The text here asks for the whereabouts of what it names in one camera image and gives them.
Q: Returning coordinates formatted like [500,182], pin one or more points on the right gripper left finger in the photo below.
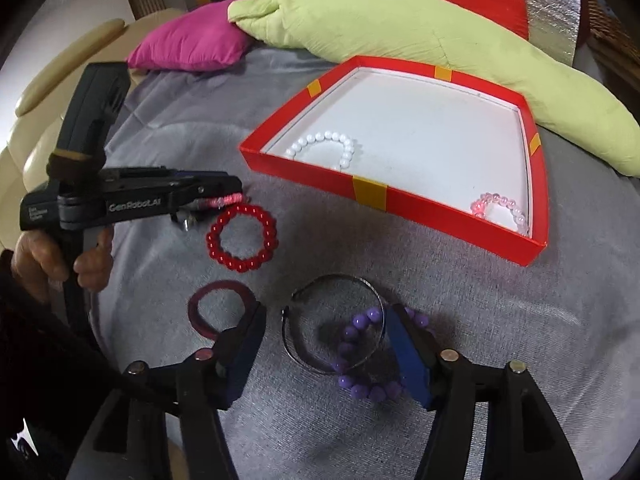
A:
[194,391]

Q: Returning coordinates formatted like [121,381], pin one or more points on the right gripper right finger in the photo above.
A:
[524,440]

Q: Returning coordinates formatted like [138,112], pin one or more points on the silver metal bangle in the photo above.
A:
[341,366]

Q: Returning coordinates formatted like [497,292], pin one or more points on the red jewelry box tray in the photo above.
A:
[434,146]

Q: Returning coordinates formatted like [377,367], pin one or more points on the person's left hand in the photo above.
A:
[37,262]

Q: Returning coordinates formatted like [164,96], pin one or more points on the cream leather armchair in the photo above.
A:
[41,108]

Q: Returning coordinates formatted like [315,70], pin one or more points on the grey bed blanket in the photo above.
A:
[572,316]

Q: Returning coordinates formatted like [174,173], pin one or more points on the magenta pillow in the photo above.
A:
[202,40]

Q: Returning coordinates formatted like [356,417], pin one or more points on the light green pillow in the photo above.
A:
[563,100]

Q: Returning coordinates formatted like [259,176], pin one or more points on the wicker basket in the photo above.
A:
[611,44]

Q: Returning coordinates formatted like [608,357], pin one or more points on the red pillow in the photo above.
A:
[510,14]

